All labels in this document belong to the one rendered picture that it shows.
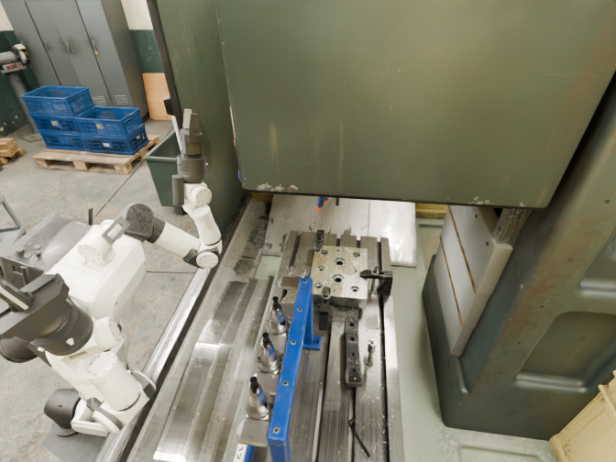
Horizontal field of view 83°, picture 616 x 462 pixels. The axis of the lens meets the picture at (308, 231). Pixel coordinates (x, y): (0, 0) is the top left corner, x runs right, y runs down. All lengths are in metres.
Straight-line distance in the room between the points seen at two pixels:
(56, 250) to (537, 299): 1.26
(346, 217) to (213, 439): 1.36
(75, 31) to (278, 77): 5.29
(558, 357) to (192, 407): 1.23
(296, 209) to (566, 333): 1.51
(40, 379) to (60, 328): 2.07
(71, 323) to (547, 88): 0.92
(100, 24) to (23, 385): 4.31
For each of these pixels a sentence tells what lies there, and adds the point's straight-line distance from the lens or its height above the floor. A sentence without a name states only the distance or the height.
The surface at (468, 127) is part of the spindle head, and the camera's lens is 0.73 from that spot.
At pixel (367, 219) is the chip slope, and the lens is 2.16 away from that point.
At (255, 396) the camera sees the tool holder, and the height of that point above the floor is 1.28.
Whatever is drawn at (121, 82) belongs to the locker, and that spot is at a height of 0.64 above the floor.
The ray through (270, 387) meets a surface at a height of 1.22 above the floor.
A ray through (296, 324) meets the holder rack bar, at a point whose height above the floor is 1.23.
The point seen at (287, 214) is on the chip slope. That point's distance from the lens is 2.19.
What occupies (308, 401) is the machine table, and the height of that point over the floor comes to 0.90.
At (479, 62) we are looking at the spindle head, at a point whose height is 1.88.
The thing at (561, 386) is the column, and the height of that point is 0.96.
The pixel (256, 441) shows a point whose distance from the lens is 0.87.
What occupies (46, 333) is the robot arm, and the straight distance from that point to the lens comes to 0.77.
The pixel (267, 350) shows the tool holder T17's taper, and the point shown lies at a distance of 0.88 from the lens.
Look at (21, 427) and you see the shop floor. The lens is 2.71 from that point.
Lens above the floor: 2.02
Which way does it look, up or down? 39 degrees down
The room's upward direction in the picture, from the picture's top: 1 degrees counter-clockwise
